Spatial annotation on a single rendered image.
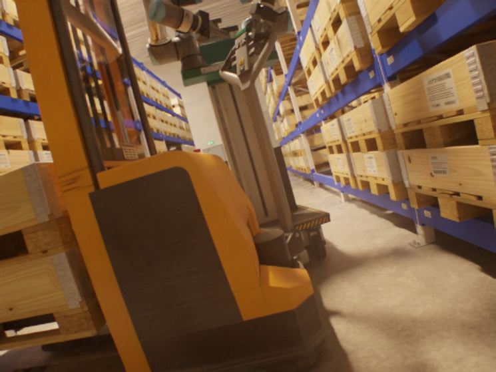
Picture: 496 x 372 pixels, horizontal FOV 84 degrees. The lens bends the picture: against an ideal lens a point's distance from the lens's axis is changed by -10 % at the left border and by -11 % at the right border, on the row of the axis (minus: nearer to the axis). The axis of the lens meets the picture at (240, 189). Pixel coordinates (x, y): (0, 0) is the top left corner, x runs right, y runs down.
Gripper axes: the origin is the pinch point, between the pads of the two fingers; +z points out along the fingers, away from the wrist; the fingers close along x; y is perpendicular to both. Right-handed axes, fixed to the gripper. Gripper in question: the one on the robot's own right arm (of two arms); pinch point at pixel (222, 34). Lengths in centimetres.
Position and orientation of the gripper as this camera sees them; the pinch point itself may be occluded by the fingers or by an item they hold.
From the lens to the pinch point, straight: 151.5
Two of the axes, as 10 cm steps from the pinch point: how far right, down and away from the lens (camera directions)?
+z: 7.9, 0.1, 6.1
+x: -0.6, -9.9, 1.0
